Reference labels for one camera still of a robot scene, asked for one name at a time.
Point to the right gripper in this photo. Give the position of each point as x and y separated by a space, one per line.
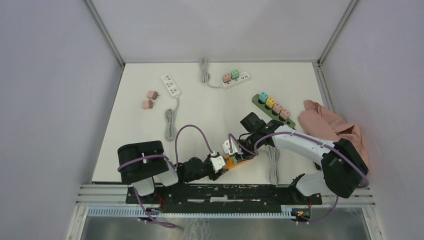
246 156

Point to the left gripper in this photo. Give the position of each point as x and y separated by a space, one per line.
214 176

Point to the orange power strip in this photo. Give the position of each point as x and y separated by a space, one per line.
230 165

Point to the green power strip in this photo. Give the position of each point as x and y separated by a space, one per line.
269 112

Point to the mint adapter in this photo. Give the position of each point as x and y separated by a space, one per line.
236 159

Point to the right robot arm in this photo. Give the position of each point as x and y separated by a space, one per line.
342 168

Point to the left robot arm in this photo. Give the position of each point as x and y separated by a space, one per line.
140 163

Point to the yellow USB adapter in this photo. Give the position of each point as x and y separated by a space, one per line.
269 103

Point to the teal USB adapter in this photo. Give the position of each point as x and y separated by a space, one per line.
262 97

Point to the green adapter on far strip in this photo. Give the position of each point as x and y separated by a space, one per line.
234 74

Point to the pink cloth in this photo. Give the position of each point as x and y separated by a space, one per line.
320 122

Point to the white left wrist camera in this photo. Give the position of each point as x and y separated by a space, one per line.
218 162

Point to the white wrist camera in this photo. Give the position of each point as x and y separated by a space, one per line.
230 147
218 162

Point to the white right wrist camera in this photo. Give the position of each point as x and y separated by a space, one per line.
230 147

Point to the black mounting base plate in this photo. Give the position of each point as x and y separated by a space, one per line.
227 198

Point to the grey near strip cable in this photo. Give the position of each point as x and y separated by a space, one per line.
170 118

